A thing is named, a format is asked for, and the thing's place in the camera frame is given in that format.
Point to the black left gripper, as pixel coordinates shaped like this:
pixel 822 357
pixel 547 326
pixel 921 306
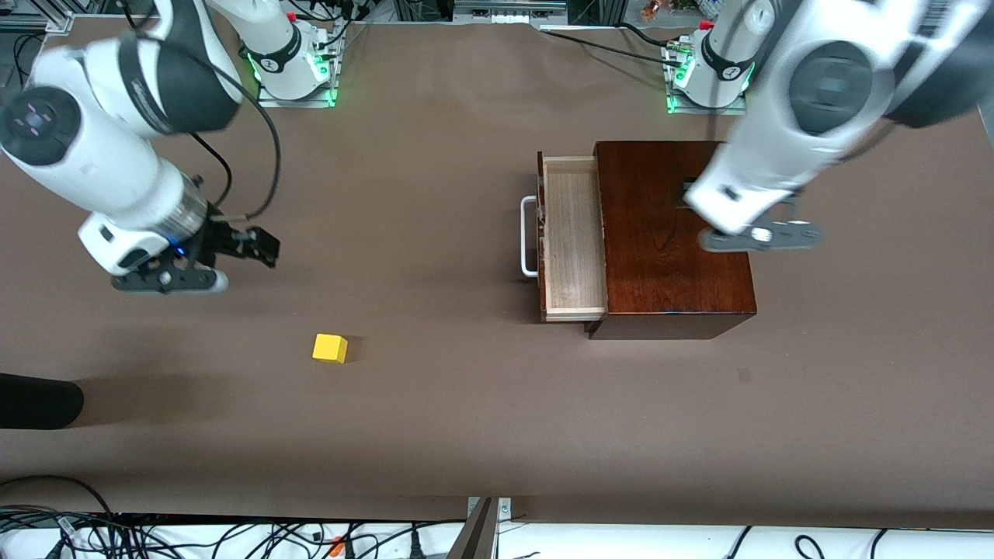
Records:
pixel 690 179

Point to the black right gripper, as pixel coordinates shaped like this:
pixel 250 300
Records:
pixel 224 240

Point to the yellow wooden block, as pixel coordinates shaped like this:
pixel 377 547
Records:
pixel 329 348

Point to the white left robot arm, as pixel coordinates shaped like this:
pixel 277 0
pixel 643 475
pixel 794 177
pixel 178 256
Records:
pixel 776 155

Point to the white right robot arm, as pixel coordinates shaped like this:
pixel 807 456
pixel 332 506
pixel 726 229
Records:
pixel 93 155

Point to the dark brown wooden cabinet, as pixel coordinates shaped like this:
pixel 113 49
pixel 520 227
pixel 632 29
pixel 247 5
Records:
pixel 660 272

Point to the grey power strip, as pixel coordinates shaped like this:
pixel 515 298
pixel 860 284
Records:
pixel 509 9

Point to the black ribbed cylinder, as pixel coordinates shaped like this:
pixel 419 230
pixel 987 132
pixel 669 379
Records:
pixel 39 401

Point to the aluminium frame profile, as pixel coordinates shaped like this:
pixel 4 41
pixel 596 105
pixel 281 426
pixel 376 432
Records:
pixel 58 21

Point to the metal bracket with dark beam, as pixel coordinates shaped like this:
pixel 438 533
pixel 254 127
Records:
pixel 477 532

